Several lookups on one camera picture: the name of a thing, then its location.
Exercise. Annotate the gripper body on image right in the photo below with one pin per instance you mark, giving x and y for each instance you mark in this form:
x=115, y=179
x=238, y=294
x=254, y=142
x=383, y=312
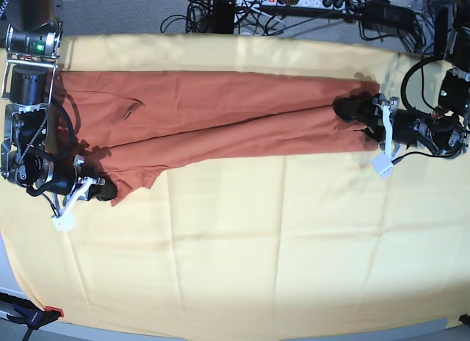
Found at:
x=405, y=126

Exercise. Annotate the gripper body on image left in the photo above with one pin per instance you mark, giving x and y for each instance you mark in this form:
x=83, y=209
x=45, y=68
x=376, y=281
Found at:
x=64, y=175

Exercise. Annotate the terracotta orange T-shirt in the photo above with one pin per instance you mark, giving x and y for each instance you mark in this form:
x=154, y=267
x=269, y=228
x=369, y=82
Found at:
x=133, y=126

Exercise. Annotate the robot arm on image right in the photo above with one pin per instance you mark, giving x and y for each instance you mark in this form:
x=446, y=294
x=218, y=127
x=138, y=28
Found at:
x=444, y=132

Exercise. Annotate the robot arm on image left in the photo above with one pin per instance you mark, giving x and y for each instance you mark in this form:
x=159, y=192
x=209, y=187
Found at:
x=32, y=41

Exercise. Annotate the black power adapter brick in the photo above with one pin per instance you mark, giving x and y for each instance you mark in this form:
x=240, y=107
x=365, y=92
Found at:
x=376, y=13

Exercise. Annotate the black upright box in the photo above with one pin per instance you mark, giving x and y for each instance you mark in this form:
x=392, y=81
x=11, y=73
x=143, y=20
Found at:
x=440, y=31

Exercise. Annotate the pale yellow table cloth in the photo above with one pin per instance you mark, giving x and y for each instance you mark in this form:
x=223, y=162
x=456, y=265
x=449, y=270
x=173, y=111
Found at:
x=266, y=248

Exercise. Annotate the black and red bar clamp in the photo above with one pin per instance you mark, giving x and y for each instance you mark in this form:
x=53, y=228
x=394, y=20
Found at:
x=23, y=312

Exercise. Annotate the white power strip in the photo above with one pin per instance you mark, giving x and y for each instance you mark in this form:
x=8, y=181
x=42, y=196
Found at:
x=302, y=6

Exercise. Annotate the black clamp at right corner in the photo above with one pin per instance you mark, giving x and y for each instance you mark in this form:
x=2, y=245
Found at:
x=465, y=320

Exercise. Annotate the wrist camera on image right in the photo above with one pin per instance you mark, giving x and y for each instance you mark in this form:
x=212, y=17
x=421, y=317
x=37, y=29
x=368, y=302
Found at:
x=382, y=165

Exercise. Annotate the black vertical stand post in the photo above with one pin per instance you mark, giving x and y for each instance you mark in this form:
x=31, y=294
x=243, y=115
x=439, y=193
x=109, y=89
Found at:
x=222, y=17

